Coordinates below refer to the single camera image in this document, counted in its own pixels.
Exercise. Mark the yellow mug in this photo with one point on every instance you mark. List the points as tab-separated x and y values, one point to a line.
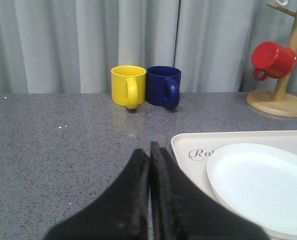
128	85

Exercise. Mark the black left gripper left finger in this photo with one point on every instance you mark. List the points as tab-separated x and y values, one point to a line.
120	213

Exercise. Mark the red ribbed mug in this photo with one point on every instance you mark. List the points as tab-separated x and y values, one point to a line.
272	60

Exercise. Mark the navy blue mug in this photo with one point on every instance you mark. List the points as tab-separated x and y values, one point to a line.
163	86

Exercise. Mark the cream rabbit print tray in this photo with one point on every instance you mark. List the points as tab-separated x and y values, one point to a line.
193	150

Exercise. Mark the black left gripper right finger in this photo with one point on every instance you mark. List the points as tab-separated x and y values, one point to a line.
181	211

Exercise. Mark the white round plate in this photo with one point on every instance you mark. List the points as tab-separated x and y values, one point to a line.
259	183

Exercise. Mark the grey pleated curtain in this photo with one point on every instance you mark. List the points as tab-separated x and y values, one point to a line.
70	46

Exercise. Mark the wooden mug tree stand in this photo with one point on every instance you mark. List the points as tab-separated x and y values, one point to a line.
277	102

